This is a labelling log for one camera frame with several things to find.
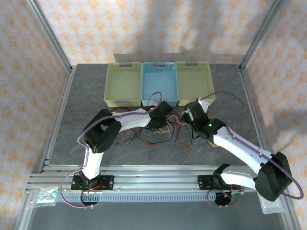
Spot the thin white cable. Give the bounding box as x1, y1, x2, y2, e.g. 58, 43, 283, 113
154, 126, 175, 141

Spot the thin red cable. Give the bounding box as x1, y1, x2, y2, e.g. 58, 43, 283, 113
176, 115, 196, 153
109, 108, 138, 142
141, 140, 160, 148

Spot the light blue plastic basket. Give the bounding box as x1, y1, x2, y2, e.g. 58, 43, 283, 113
141, 61, 179, 107

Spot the pale yellow plastic basket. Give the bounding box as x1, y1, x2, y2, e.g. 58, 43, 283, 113
176, 61, 216, 107
103, 61, 142, 108

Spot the clear bag with white pad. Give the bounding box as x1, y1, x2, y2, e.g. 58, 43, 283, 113
260, 198, 285, 215

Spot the clear bag with green parts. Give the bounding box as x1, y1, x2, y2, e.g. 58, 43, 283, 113
33, 187, 59, 207

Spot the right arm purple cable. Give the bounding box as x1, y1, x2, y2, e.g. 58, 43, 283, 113
201, 91, 304, 209

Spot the aluminium table side rail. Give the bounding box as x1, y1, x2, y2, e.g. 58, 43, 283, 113
39, 66, 78, 170
238, 64, 273, 156

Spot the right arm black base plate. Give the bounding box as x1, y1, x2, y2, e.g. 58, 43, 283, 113
198, 174, 218, 190

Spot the aluminium mounting rail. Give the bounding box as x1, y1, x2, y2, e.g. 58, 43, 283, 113
26, 164, 288, 192

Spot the grey slotted cable duct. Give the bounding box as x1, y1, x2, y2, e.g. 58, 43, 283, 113
59, 193, 240, 202

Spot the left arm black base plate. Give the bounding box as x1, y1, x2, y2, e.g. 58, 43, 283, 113
71, 174, 115, 191

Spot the aluminium frame post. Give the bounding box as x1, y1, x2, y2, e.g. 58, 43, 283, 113
25, 0, 73, 72
239, 0, 286, 71

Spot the aluminium lower frame beam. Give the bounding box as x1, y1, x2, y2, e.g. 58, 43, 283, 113
12, 191, 37, 230
282, 198, 303, 230

